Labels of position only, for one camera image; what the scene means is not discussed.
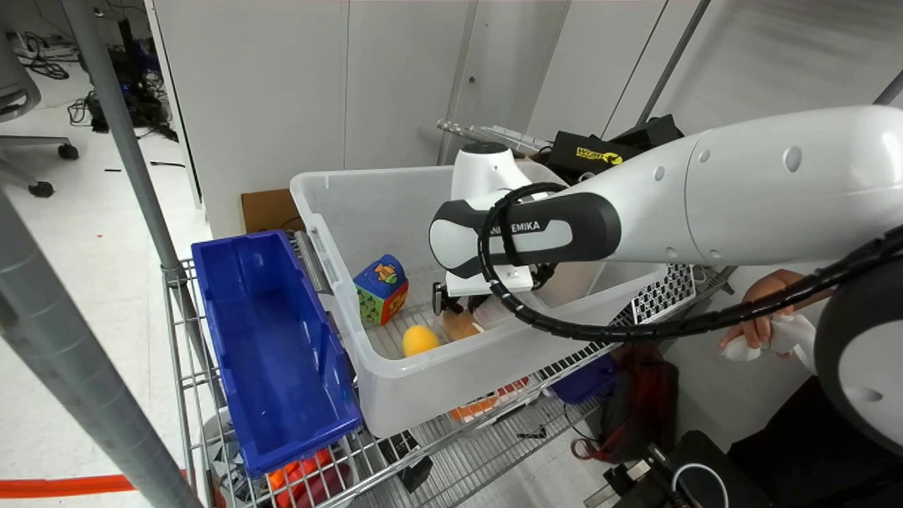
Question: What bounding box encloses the black device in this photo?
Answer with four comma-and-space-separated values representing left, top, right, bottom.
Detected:
583, 430, 777, 508

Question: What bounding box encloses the small blue bin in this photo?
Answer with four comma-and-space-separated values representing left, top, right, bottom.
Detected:
549, 352, 623, 406

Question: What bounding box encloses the white cable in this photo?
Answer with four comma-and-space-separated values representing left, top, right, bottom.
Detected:
669, 462, 732, 508

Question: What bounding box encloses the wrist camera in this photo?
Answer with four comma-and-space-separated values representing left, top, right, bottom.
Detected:
445, 265, 535, 298

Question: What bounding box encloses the orange floor tape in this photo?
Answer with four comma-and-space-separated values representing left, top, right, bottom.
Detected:
0, 473, 136, 500

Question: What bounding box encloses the heap of black cables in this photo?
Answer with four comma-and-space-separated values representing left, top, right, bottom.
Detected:
14, 6, 178, 143

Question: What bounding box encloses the blue plastic bin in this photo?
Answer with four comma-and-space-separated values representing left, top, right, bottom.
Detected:
191, 229, 363, 480

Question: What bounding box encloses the black power brick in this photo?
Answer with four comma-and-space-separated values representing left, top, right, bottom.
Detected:
377, 430, 435, 494

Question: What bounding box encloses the red and black bag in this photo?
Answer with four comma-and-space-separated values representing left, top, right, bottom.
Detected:
570, 344, 679, 464

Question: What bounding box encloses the white-keyed keyboard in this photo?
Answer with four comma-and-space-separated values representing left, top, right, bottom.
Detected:
631, 264, 699, 326

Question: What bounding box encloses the yellow toy lemon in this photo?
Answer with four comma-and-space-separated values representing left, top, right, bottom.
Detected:
402, 325, 440, 358

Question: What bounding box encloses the silver metal bar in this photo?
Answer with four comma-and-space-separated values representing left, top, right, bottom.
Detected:
437, 119, 552, 157

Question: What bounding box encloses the white hand controller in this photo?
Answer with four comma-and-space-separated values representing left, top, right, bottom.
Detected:
722, 313, 819, 375

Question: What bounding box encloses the metal wire shelf rack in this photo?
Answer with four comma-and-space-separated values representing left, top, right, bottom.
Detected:
0, 0, 903, 508

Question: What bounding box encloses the person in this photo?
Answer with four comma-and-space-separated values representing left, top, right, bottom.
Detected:
718, 267, 903, 508

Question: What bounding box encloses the colourful soft toy cube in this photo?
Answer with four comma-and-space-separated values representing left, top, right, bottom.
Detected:
353, 254, 410, 327

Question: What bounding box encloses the grey office chair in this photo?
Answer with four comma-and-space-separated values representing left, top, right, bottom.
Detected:
0, 30, 80, 199

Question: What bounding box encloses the black box with yellow label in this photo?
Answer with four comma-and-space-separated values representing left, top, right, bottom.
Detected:
545, 130, 641, 186

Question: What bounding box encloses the heap of orange toys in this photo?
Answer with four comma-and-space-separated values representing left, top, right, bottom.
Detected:
267, 447, 353, 508

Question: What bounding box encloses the clear plastic bin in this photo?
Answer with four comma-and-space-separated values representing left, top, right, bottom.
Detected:
289, 160, 708, 439

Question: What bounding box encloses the brown cardboard box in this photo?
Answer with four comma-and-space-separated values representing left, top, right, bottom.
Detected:
241, 188, 306, 236

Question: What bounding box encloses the orange packet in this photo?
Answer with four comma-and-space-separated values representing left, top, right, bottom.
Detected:
449, 377, 531, 425

